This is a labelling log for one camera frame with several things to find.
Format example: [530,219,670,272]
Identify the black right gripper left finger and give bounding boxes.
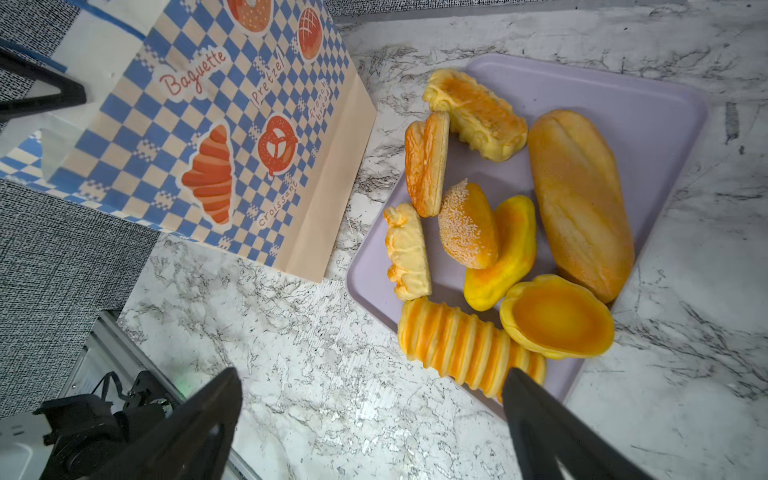
[90,367,242,479]

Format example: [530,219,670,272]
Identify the yellow oval bun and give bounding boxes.
[463,195,537,312]

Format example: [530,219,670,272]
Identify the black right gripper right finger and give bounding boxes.
[503,368,649,479]

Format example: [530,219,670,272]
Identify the ridged spiral bread roll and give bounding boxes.
[397,297,547,403]

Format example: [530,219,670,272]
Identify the blue checkered paper bag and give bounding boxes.
[1,1,376,282]

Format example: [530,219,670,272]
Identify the sesame sugar bun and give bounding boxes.
[438,179,499,269]

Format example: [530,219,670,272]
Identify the round yellow tart bread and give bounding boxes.
[500,274,615,360]

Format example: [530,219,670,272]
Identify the long baguette loaf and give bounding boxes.
[528,110,635,303]

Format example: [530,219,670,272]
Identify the yellow glazed danish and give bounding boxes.
[423,68,528,163]

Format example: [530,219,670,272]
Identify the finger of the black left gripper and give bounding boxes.
[1,51,87,122]

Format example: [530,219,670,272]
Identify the pale braided pastry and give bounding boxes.
[383,203,432,301]

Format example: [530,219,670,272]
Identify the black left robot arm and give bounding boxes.
[1,313,179,479]

